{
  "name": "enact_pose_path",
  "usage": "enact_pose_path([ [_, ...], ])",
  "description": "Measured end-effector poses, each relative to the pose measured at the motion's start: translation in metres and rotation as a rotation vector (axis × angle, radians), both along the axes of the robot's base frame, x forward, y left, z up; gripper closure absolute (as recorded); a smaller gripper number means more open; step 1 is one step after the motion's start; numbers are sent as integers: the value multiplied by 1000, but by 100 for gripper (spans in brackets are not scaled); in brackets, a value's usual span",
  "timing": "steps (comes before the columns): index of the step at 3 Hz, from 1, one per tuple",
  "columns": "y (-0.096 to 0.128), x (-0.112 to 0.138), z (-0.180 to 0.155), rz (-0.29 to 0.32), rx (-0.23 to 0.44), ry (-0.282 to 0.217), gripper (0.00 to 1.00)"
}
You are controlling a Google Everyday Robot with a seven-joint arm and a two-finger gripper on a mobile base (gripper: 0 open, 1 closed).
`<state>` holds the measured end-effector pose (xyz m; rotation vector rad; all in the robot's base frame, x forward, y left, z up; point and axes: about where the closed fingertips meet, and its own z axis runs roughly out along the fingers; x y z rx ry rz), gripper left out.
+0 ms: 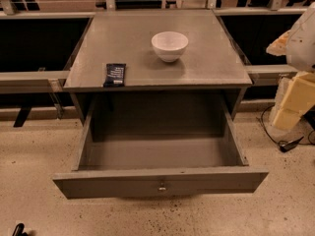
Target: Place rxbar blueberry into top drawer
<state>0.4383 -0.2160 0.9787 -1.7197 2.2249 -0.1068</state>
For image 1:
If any metal drawer knob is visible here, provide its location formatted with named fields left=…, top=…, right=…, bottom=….
left=157, top=182, right=167, bottom=192

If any black object at floor corner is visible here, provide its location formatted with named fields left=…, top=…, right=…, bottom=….
left=12, top=223, right=29, bottom=236

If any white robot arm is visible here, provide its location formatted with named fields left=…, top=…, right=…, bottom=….
left=266, top=3, right=315, bottom=131

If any grey metal rail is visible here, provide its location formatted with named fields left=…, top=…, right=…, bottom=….
left=0, top=71, right=69, bottom=94
left=245, top=65, right=297, bottom=87

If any grey open top drawer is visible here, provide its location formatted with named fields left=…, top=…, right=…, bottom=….
left=53, top=91, right=268, bottom=199

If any grey metal rail left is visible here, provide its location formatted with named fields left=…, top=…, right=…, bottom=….
left=0, top=71, right=69, bottom=94

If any white ceramic bowl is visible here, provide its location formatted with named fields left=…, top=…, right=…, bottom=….
left=152, top=31, right=189, bottom=62

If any grey cabinet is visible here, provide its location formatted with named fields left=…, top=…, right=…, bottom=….
left=62, top=9, right=254, bottom=123

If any grey metal rail right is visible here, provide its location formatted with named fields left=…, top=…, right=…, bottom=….
left=245, top=65, right=297, bottom=87

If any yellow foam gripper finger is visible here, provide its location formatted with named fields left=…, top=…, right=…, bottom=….
left=271, top=72, right=315, bottom=130
left=266, top=30, right=289, bottom=56

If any black cable with plug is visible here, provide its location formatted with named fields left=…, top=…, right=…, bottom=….
left=260, top=105, right=315, bottom=153

